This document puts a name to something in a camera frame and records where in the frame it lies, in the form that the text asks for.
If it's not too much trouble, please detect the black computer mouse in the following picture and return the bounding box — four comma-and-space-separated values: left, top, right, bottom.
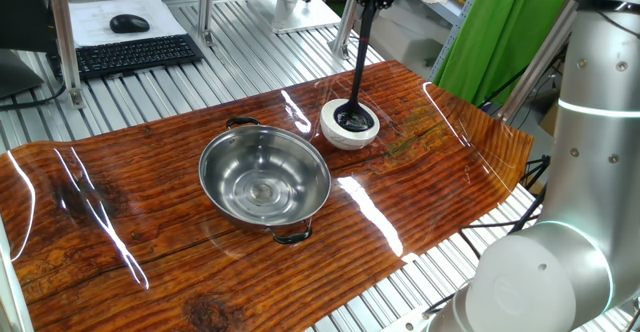
109, 13, 151, 35

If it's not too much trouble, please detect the black monitor cable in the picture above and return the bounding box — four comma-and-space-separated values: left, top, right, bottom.
0, 83, 69, 113

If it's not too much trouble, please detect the aluminium frame post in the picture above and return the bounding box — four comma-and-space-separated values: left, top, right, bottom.
496, 0, 581, 124
0, 215, 35, 332
196, 0, 219, 48
327, 0, 372, 61
44, 0, 87, 110

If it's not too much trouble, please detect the black cable bundle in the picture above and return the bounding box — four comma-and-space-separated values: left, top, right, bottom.
422, 153, 551, 319

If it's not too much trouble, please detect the steel two-handled pot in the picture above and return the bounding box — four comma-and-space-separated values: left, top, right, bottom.
198, 115, 333, 246

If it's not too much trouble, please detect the black monitor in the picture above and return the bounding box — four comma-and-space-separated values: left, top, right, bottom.
0, 0, 59, 101

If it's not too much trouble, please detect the black plastic ladle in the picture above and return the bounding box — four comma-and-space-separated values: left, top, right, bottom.
333, 0, 379, 134

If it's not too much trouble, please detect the brown cardboard box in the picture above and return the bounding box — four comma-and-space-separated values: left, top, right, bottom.
539, 83, 566, 139

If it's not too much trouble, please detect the white ceramic bowl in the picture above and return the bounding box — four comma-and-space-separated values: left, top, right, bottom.
319, 98, 381, 152

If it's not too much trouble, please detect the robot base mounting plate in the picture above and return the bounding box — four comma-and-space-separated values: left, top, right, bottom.
389, 305, 441, 332

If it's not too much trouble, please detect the black keyboard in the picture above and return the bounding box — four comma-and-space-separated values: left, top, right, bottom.
46, 33, 205, 82

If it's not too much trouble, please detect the glossy wood-grain mat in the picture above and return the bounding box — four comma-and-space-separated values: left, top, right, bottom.
0, 60, 535, 332

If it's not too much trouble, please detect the green cloth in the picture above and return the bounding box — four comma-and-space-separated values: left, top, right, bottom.
432, 0, 579, 109

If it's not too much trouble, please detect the white paper sheet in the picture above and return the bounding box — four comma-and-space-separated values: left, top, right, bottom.
68, 0, 189, 49

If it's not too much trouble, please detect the white perforated metal shelf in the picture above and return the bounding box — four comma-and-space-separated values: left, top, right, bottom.
384, 0, 489, 81

